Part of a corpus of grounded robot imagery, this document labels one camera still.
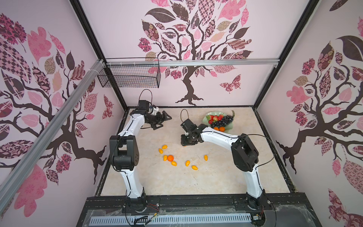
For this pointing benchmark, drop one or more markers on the dark fake grape bunch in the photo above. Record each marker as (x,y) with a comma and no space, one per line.
(227,119)

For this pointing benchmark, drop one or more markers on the white vented cable duct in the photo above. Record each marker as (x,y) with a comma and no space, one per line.
(168,220)

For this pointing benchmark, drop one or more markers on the aluminium rail left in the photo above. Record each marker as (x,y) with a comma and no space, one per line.
(21,171)

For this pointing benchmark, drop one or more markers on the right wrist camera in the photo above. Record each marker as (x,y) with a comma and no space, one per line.
(188,126)

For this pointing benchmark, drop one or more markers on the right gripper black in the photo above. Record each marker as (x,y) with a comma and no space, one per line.
(183,143)

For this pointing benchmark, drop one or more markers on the light green wavy fruit bowl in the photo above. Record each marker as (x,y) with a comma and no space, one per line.
(207,118)

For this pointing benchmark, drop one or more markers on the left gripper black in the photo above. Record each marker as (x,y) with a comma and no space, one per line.
(159,119)

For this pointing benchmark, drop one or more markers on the black base frame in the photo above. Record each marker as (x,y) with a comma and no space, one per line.
(280,210)

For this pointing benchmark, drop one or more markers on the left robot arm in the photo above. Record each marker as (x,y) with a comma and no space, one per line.
(125,155)

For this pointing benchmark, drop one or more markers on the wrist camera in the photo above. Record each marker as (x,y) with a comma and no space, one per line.
(153,110)
(188,126)

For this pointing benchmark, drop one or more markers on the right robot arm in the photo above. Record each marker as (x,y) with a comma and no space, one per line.
(244,153)

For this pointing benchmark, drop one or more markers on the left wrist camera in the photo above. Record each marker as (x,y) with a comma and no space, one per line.
(153,110)

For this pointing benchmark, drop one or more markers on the aluminium rail back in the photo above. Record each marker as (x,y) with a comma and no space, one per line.
(178,63)

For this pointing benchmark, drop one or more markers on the black wire basket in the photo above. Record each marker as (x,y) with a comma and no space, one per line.
(130,73)

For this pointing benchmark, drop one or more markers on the aluminium rail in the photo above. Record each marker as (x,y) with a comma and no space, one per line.
(178,63)
(21,171)

